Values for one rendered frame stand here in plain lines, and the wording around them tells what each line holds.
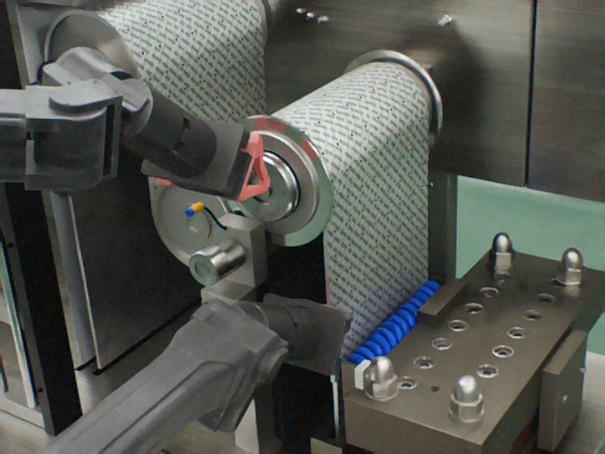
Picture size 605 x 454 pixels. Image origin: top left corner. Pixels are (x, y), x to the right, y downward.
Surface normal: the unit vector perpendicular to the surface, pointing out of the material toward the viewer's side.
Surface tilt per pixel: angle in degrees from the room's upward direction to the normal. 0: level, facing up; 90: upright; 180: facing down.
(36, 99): 14
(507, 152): 90
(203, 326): 24
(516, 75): 90
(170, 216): 90
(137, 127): 50
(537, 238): 0
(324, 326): 59
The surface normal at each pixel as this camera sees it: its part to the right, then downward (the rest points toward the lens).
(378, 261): 0.83, 0.20
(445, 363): -0.05, -0.90
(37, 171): 0.16, -0.83
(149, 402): 0.36, -0.83
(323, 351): -0.50, -0.11
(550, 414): -0.54, 0.40
